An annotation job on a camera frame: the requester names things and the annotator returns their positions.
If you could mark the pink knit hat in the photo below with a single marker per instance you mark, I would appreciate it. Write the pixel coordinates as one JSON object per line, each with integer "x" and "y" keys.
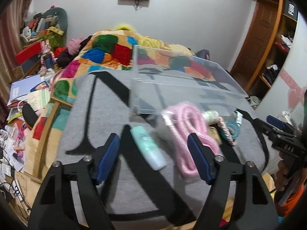
{"x": 74, "y": 45}

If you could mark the striped pink curtain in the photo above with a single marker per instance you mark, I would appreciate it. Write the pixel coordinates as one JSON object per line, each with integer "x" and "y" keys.
{"x": 12, "y": 13}

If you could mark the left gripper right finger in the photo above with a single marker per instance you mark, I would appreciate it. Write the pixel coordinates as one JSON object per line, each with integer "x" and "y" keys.
{"x": 253, "y": 206}

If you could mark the green neck pillow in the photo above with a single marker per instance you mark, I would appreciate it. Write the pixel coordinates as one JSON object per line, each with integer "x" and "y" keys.
{"x": 61, "y": 19}

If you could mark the clear plastic storage box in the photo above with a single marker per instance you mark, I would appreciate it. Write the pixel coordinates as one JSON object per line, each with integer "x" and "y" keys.
{"x": 163, "y": 78}

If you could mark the wooden wardrobe shelf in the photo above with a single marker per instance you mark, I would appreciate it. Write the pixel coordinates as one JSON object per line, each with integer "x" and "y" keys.
{"x": 276, "y": 50}

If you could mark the yellow pillow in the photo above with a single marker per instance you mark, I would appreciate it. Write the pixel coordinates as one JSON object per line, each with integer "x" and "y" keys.
{"x": 124, "y": 27}

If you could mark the blue white booklet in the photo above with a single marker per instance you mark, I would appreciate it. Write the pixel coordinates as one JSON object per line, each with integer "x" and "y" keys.
{"x": 22, "y": 87}

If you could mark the brown wooden door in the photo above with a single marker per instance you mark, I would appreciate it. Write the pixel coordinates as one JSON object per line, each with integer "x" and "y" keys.
{"x": 257, "y": 39}

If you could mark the teal tape roll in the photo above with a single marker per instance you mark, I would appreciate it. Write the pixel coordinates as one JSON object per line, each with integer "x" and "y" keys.
{"x": 233, "y": 128}

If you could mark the white green pill bottle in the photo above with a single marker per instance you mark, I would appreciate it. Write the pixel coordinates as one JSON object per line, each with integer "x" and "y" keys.
{"x": 210, "y": 117}

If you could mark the right hand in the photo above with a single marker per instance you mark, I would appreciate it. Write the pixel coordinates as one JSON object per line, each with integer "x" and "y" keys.
{"x": 280, "y": 179}

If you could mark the colourful patchwork quilt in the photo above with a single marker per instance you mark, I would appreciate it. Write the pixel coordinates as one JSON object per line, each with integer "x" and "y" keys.
{"x": 105, "y": 50}

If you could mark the pink bunny toy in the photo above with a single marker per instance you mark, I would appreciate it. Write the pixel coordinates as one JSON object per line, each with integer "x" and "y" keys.
{"x": 47, "y": 56}

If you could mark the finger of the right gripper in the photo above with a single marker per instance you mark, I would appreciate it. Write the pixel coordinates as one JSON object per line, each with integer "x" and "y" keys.
{"x": 277, "y": 123}

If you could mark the purple backpack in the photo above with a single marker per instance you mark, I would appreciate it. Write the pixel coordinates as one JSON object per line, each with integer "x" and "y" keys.
{"x": 204, "y": 54}

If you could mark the white cream tube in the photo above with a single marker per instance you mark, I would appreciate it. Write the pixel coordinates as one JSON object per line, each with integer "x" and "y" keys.
{"x": 239, "y": 118}

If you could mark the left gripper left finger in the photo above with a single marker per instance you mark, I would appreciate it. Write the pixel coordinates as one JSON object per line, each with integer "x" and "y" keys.
{"x": 53, "y": 207}

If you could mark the grey black blanket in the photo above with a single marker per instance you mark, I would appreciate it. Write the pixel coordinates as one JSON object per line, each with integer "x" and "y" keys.
{"x": 134, "y": 195}

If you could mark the red box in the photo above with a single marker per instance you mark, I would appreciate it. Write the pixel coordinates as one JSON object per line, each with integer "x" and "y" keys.
{"x": 28, "y": 52}

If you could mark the mint green lotion tube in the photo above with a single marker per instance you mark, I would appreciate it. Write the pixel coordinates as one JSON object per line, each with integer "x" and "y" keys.
{"x": 148, "y": 148}

